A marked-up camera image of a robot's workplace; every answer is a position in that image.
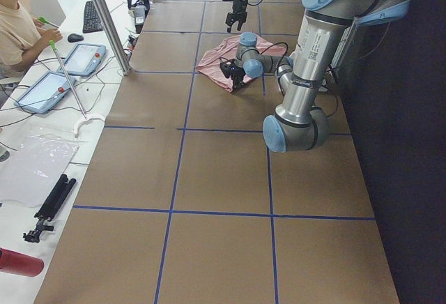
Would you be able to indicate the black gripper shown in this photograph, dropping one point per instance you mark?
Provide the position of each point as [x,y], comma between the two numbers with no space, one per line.
[240,7]
[238,76]

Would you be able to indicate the pink Snoopy t-shirt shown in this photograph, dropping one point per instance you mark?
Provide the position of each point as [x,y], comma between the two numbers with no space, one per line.
[218,64]

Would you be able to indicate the black keyboard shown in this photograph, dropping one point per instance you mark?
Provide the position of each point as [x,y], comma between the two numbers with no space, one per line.
[91,20]

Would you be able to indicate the far teach pendant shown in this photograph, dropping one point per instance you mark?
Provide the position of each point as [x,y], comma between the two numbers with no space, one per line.
[84,59]

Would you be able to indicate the teach pendant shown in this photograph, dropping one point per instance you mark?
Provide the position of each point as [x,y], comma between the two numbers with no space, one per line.
[84,59]
[44,94]

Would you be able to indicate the black computer mouse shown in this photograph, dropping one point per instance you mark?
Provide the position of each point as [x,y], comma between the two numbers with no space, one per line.
[75,38]

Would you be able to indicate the white curved hook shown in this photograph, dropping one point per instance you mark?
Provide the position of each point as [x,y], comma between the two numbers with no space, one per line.
[84,120]

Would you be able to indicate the metal rod green tip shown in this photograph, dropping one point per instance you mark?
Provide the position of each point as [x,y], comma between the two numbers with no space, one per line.
[65,72]

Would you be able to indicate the near teach pendant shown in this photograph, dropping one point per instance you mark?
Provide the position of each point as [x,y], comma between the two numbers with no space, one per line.
[44,94]

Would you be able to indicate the seated person beige shirt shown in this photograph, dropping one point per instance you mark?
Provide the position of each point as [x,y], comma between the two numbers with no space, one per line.
[22,38]

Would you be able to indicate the clear plastic bag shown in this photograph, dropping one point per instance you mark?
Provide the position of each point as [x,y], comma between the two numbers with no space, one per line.
[31,171]

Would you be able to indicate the black tripod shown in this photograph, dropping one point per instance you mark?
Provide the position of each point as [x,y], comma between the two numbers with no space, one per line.
[50,208]

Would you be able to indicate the red bottle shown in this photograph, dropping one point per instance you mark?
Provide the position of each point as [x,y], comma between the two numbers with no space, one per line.
[20,264]

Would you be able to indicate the aluminium frame post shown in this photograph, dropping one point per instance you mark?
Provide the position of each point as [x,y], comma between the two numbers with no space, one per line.
[112,35]

